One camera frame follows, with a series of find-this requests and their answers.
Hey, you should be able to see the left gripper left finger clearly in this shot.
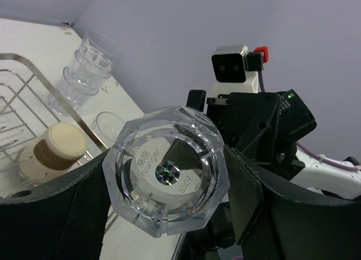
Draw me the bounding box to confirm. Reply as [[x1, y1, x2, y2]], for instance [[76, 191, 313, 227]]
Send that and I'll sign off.
[[1, 153, 110, 259]]

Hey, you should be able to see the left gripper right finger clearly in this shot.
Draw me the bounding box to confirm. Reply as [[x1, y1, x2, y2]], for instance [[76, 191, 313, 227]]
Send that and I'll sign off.
[[224, 147, 360, 259]]

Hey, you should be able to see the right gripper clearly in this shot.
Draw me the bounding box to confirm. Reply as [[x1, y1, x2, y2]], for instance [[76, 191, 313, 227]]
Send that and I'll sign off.
[[186, 89, 283, 173]]

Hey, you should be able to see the cream brown cup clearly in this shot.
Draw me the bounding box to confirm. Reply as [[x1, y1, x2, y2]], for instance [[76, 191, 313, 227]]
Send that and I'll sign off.
[[18, 122, 87, 184]]

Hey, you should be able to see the clear glass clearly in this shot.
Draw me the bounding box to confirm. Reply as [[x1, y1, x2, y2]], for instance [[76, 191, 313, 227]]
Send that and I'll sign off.
[[76, 30, 121, 78], [102, 106, 230, 238], [47, 80, 99, 116], [90, 111, 125, 148], [58, 67, 109, 96]]

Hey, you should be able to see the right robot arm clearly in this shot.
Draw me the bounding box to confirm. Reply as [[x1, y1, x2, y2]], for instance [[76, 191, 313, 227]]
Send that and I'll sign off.
[[187, 90, 360, 201]]

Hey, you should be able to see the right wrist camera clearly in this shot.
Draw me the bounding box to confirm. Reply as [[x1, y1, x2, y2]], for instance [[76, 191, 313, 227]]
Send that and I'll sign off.
[[212, 45, 268, 97]]

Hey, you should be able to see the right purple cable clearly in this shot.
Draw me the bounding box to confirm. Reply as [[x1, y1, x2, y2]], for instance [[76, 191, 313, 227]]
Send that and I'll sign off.
[[258, 70, 361, 173]]

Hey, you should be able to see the wire dish rack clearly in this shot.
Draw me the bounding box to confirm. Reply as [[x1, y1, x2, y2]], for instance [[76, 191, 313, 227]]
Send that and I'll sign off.
[[1, 53, 107, 199]]

